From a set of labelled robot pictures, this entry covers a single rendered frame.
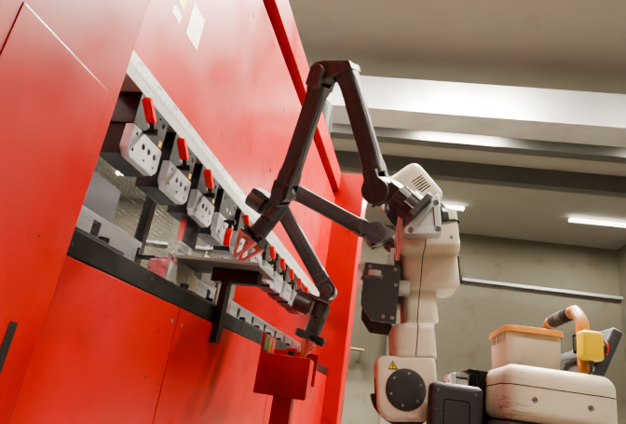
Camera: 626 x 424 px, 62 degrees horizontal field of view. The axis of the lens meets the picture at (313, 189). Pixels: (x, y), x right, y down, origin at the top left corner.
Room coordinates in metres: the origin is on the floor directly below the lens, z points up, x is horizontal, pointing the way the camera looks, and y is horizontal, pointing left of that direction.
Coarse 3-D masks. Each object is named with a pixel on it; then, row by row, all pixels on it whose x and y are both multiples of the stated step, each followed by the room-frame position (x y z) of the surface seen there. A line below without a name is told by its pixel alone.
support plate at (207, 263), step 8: (176, 256) 1.52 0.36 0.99; (184, 256) 1.52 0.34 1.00; (192, 256) 1.51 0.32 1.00; (200, 256) 1.51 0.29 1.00; (184, 264) 1.60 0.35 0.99; (192, 264) 1.58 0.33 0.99; (200, 264) 1.56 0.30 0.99; (208, 264) 1.55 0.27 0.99; (216, 264) 1.53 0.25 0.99; (224, 264) 1.51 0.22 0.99; (232, 264) 1.49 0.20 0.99; (240, 264) 1.48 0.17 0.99; (248, 264) 1.47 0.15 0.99; (256, 264) 1.47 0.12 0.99; (200, 272) 1.69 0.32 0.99; (208, 272) 1.67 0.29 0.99; (264, 272) 1.54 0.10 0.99
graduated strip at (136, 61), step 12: (132, 60) 1.05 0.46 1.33; (144, 72) 1.11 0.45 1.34; (156, 84) 1.17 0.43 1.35; (168, 96) 1.23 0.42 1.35; (168, 108) 1.25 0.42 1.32; (180, 120) 1.32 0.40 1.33; (192, 132) 1.40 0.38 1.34; (204, 144) 1.49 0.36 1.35; (216, 168) 1.61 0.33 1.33; (228, 180) 1.73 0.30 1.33; (240, 192) 1.86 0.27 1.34; (276, 240) 2.41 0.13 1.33; (288, 252) 2.65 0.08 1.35; (312, 288) 3.37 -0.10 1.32
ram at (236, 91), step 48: (192, 0) 1.21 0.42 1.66; (240, 0) 1.50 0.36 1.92; (144, 48) 1.08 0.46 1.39; (192, 48) 1.28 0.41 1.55; (240, 48) 1.58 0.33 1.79; (192, 96) 1.35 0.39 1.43; (240, 96) 1.67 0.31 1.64; (288, 96) 2.20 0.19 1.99; (192, 144) 1.42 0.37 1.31; (240, 144) 1.77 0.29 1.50; (288, 144) 2.33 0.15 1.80; (288, 240) 2.62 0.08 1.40
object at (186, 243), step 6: (186, 222) 1.57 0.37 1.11; (192, 222) 1.60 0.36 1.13; (180, 228) 1.57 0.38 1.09; (186, 228) 1.58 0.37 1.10; (192, 228) 1.61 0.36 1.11; (198, 228) 1.66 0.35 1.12; (180, 234) 1.57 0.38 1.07; (186, 234) 1.59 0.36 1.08; (192, 234) 1.62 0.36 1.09; (180, 240) 1.57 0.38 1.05; (186, 240) 1.60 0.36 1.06; (192, 240) 1.63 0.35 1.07; (180, 246) 1.58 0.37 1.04; (186, 246) 1.62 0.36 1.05; (192, 246) 1.64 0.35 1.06; (186, 252) 1.63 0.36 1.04
